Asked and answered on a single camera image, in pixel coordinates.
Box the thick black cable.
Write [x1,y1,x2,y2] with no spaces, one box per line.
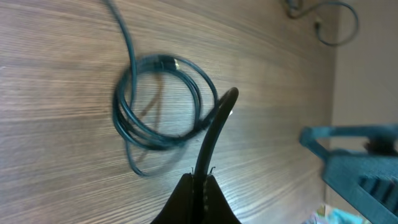
[111,54,239,187]

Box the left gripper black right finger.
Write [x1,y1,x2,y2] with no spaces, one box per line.
[202,175,241,224]

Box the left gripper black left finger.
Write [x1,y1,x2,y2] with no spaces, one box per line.
[151,174,193,224]

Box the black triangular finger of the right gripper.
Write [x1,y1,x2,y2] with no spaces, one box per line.
[299,124,397,224]

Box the thin black cable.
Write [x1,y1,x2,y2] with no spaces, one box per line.
[102,0,150,178]

